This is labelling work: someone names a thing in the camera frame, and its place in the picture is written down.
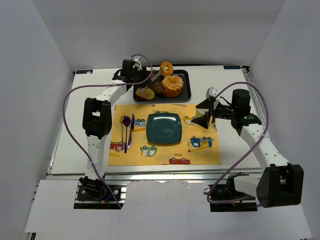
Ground silver metal tongs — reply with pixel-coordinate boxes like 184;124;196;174
140;69;163;94

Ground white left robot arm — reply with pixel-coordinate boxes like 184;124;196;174
82;54;151;181

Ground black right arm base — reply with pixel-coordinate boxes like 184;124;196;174
210;172;258;213

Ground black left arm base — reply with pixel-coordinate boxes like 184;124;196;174
73;177;124;210

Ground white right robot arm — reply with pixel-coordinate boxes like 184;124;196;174
192;87;304;208

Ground pale yellow cup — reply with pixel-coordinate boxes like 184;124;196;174
195;108;207;118

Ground black baking tray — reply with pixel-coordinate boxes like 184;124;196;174
132;69;192;104

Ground brown chocolate croissant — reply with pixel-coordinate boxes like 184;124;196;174
152;81;166;98

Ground sugared orange brioche bun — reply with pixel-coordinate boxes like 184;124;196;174
161;75;184;98

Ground purple iridescent knife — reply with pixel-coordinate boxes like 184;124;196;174
126;114;135;150

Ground dark teal square plate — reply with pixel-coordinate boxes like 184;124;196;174
146;113;182;145

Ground purple iridescent spoon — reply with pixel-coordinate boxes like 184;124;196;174
122;116;131;154

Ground yellow vehicle print placemat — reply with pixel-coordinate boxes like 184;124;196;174
108;103;222;166

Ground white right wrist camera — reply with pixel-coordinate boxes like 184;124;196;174
206;86;218;99

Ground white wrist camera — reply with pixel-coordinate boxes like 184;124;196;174
206;86;218;99
131;56;142;71

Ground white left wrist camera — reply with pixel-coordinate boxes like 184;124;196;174
131;56;142;71

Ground glazed ring donut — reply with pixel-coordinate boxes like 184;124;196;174
160;61;174;77

